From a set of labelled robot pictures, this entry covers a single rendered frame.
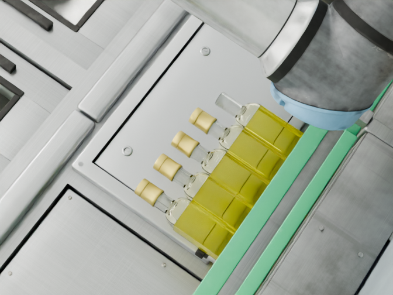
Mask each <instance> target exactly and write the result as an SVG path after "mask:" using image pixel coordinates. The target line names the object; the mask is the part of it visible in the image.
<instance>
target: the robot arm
mask: <svg viewBox="0 0 393 295"><path fill-rule="evenodd" d="M170 1H172V2H173V3H175V4H177V5H178V6H180V7H181V8H182V9H184V10H186V11H187V12H189V13H190V14H192V15H194V16H195V17H196V18H198V19H199V20H201V21H203V22H204V23H206V24H207V25H209V26H210V27H212V28H213V29H215V30H216V31H218V32H219V33H221V34H223V35H224V36H226V37H227V38H228V39H230V40H231V41H233V42H235V43H236V44H238V45H239V46H241V47H242V48H244V49H245V50H247V51H248V52H250V53H251V54H253V55H255V56H256V57H257V58H258V59H259V60H260V65H261V70H262V74H263V76H264V77H266V78H267V79H269V80H270V81H271V87H270V92H271V95H272V96H273V98H274V99H275V101H276V102H277V103H278V104H279V105H281V106H284V109H285V110H286V111H287V112H289V113H290V114H291V115H293V116H294V117H296V118H298V119H300V120H301V121H303V122H305V123H308V124H310V125H312V126H315V127H317V128H321V129H325V130H329V131H341V130H344V129H347V128H349V127H351V126H352V125H353V124H354V123H355V122H356V121H357V120H358V119H359V118H360V117H361V116H362V114H363V113H365V112H367V111H368V110H369V109H370V108H371V107H372V106H373V103H374V101H375V100H376V99H377V97H378V96H379V95H380V94H381V93H382V91H383V90H384V89H385V88H386V86H387V85H388V84H389V83H390V82H391V81H392V79H393V0H170Z"/></svg>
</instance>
